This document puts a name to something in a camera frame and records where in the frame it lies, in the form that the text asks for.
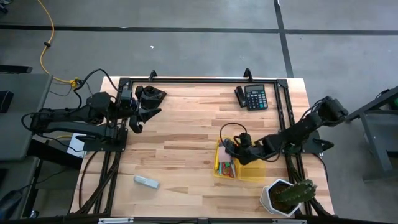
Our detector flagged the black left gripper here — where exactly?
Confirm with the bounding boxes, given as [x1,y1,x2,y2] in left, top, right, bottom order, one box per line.
[126,85,163,134]

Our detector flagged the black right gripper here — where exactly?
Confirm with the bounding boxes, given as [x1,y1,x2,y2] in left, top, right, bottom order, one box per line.
[224,138,263,167]

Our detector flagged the yellow transparent pencil case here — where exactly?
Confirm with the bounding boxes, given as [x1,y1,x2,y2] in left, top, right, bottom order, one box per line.
[213,136,268,183]

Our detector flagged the small black stapler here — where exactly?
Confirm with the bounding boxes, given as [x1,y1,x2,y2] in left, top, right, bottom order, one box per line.
[234,86,248,109]

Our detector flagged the black calculator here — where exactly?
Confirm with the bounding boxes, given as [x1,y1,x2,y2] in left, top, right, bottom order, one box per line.
[244,83,269,111]

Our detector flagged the white hexagonal plant pot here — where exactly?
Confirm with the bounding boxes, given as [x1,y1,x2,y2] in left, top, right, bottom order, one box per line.
[259,177,304,218]

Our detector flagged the grey white eraser block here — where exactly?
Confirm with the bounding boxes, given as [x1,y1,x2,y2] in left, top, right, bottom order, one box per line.
[133,175,161,190]

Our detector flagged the green cactus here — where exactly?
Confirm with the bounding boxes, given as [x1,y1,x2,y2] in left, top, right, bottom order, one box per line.
[274,178,318,208]

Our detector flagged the white paper sheet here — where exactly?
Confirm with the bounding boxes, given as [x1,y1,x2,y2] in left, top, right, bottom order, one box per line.
[66,134,86,158]

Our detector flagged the silver aluminium bar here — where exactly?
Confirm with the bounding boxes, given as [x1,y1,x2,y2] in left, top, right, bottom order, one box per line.
[272,218,308,224]
[98,217,134,224]

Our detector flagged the grey desk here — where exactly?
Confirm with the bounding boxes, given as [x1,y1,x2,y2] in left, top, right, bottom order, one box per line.
[0,73,54,160]

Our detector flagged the grey metal stand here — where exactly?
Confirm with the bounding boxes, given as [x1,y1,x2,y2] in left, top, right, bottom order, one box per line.
[343,85,398,182]

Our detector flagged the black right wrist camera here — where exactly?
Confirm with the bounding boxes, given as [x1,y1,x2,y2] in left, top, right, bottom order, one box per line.
[238,133,252,147]

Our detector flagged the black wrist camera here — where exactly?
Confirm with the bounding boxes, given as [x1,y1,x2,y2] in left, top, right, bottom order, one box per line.
[238,133,252,147]
[119,88,134,108]

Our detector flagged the black right camera cable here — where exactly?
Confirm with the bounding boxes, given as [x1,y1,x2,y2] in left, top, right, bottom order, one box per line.
[219,121,249,149]

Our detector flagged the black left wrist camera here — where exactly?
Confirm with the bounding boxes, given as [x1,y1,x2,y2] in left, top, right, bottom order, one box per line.
[119,88,134,108]

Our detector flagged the black aluminium table frame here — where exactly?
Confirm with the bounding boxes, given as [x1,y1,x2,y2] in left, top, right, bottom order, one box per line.
[70,68,335,224]

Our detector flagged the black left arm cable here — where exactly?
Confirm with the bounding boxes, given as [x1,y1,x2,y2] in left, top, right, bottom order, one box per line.
[71,68,121,103]

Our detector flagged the yellow cable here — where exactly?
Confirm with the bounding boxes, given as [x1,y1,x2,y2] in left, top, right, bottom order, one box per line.
[36,0,79,87]

